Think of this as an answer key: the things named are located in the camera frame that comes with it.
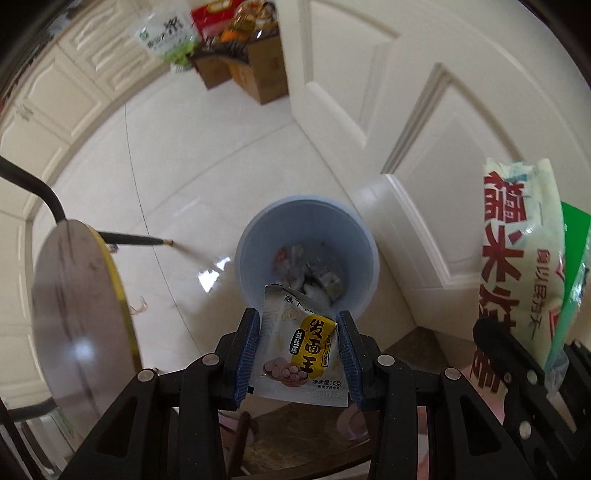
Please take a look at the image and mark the lower cabinets with counter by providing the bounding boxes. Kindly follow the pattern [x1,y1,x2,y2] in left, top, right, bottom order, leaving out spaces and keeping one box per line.
[1,1,165,408]

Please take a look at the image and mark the blue trash bin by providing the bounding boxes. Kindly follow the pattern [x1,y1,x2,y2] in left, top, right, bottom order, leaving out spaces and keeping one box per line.
[235,196,380,317]

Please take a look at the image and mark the clear bag with round bread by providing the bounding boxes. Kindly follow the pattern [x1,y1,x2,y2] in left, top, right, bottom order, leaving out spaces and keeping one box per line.
[273,244,304,290]

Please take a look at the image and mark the milk carton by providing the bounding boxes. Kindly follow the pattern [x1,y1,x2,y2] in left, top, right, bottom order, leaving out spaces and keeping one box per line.
[307,263,345,303]

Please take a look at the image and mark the glutinous rice flour bag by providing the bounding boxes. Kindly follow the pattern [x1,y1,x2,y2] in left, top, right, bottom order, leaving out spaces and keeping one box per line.
[479,159,590,393]

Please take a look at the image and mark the cardboard box with oil bottles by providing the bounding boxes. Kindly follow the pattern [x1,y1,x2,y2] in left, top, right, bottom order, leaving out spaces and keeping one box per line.
[190,1,288,105]

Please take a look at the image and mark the rice bag on floor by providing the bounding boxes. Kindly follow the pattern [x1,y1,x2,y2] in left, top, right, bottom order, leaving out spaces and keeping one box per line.
[131,7,201,69]

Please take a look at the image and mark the white door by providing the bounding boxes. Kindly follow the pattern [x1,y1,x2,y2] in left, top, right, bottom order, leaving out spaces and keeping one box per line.
[277,1,590,339]

